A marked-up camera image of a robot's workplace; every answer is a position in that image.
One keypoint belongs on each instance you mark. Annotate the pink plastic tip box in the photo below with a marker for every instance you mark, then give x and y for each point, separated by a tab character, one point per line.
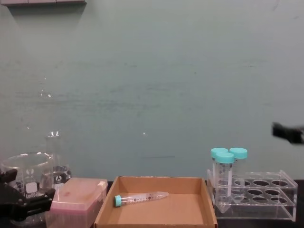
76	197

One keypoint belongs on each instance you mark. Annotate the grey wall shelf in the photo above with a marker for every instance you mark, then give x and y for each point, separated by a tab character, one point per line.
42	2

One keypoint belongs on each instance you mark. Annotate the clear tube with teal cap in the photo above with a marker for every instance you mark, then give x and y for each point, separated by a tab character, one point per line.
238	164
224	171
218	151
140	197

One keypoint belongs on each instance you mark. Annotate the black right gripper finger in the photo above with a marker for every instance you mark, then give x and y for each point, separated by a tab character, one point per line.
286	133

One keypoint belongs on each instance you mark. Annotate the clear glass conical flask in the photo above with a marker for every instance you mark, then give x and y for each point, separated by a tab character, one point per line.
58	173

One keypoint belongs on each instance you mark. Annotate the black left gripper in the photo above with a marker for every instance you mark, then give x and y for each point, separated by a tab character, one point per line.
8	204

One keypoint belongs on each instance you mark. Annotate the shallow brown cardboard tray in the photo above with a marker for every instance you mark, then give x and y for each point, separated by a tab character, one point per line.
156	213

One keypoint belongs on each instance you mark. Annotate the clear acrylic tube rack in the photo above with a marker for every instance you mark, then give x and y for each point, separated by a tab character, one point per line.
273	197

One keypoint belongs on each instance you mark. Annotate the clear glass beaker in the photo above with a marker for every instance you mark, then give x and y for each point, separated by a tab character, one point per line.
28	171

